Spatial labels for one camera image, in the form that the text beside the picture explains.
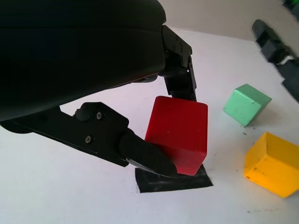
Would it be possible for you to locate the green block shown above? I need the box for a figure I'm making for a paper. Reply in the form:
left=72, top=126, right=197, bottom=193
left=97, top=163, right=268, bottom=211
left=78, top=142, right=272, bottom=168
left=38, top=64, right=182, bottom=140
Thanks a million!
left=222, top=84, right=273, bottom=127

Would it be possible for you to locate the black tape patch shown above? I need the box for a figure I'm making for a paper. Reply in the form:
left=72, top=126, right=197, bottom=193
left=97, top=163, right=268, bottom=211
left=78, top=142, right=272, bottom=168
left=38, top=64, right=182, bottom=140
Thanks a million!
left=135, top=164, right=214, bottom=194

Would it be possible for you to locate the red block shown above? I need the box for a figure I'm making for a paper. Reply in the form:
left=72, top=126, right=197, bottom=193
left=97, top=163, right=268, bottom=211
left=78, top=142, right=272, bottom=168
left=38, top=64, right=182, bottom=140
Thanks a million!
left=144, top=95, right=209, bottom=177

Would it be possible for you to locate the yellow block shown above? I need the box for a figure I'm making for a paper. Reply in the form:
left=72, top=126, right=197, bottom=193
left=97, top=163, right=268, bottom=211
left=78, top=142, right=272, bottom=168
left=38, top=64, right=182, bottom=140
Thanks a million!
left=243, top=131, right=299, bottom=199

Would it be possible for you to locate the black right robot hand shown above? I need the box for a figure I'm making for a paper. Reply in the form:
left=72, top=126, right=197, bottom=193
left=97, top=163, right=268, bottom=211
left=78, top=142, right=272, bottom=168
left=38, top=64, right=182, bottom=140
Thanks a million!
left=251, top=19, right=299, bottom=104

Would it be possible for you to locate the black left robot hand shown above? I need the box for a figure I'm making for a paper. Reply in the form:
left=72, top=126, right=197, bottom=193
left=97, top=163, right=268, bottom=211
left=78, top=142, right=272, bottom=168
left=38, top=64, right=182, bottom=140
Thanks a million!
left=0, top=0, right=199, bottom=179

